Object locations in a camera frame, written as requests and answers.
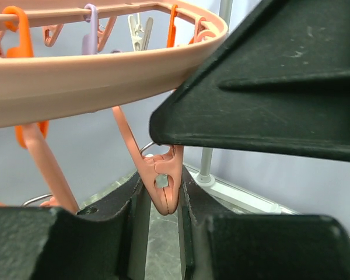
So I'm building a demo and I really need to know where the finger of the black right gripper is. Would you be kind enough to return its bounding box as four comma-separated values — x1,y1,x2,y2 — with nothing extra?
149,1,350,162

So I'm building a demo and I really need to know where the orange clothes peg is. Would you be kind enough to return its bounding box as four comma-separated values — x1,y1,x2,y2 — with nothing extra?
2,5,50,149

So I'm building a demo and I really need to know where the purple clothes peg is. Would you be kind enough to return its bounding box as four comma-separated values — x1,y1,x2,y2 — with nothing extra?
82,3,99,55

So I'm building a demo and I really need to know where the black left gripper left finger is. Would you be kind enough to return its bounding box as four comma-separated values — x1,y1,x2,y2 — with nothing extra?
0,174,143,279

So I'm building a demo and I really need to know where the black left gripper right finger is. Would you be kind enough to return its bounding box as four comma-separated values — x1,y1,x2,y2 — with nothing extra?
178,170,350,279

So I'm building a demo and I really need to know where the pink round clip hanger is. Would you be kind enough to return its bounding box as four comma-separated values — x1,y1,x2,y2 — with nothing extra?
0,0,229,215

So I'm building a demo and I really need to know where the metal clothes rack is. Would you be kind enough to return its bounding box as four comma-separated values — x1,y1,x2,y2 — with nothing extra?
182,0,350,243

